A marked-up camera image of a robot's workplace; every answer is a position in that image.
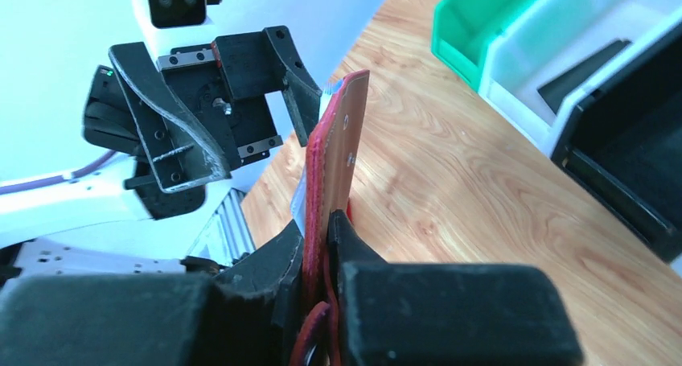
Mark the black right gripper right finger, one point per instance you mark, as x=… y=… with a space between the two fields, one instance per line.
x=444 y=313

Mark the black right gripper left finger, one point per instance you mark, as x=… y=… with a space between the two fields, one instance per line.
x=246 y=315

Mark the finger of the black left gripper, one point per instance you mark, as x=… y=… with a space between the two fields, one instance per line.
x=256 y=63
x=179 y=148

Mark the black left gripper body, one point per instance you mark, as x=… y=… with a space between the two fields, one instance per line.
x=243 y=128

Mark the red leather card holder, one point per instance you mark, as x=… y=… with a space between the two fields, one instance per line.
x=323 y=189

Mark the black credit card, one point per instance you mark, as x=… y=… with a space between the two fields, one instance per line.
x=554 y=91

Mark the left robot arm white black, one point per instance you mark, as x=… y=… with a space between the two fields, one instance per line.
x=49 y=50

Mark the green plastic bin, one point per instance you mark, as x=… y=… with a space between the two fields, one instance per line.
x=463 y=30

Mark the black plastic bin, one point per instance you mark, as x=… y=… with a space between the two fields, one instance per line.
x=622 y=143

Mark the white plastic bin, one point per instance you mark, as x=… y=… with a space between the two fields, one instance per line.
x=551 y=37

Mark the aluminium frame rail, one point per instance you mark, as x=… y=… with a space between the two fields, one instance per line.
x=225 y=238

